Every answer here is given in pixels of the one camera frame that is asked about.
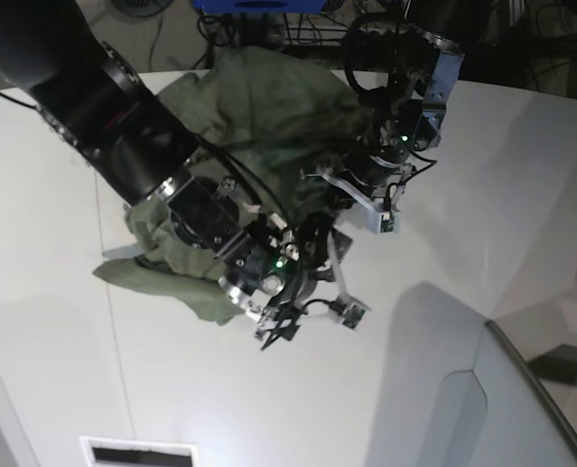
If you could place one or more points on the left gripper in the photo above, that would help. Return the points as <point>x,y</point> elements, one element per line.
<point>390,142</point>

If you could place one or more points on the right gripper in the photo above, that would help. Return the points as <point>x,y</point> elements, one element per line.
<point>271,268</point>

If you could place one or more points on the green t-shirt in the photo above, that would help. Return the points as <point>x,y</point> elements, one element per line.
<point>274,113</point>

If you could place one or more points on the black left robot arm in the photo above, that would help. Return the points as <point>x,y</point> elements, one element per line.
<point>403,75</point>

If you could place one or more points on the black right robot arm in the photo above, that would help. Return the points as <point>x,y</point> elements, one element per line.
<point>90,96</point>

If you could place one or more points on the blue bin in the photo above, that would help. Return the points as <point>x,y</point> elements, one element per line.
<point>216,7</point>

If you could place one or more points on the white label plate with slot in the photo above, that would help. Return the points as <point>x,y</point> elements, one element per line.
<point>99,451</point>

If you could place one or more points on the grey monitor edge panel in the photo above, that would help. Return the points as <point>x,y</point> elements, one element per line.
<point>549,406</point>

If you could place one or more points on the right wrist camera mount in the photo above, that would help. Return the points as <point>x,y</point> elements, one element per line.
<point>344,310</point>

